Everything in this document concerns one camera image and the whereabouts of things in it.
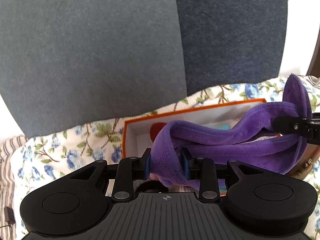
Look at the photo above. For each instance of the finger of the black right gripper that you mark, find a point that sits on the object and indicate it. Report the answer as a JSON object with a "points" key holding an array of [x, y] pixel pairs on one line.
{"points": [[286, 124]]}

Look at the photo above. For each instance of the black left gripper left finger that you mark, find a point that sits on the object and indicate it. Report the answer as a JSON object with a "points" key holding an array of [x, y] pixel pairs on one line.
{"points": [[146, 157]]}

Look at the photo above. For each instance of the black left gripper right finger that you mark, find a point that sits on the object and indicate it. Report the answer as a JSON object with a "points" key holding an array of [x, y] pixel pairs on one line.
{"points": [[186, 162]]}

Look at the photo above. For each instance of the purple plush cloth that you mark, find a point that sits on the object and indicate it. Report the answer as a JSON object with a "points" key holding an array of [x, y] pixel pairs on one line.
{"points": [[252, 140]]}

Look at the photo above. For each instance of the orange cardboard box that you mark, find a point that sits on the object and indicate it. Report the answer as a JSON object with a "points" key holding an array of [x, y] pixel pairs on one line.
{"points": [[136, 136]]}

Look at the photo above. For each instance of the red pompom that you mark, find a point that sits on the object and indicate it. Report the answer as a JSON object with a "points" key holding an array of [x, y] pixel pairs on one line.
{"points": [[155, 129]]}

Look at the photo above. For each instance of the turquoise sock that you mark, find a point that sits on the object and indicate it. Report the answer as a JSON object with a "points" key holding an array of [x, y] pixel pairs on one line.
{"points": [[224, 127]]}

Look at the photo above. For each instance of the floral blue bedsheet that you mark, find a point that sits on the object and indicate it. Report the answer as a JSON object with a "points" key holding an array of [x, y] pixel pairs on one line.
{"points": [[41, 160]]}

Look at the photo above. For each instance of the light grey sofa cushion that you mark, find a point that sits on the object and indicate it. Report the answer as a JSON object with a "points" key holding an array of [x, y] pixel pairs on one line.
{"points": [[68, 62]]}

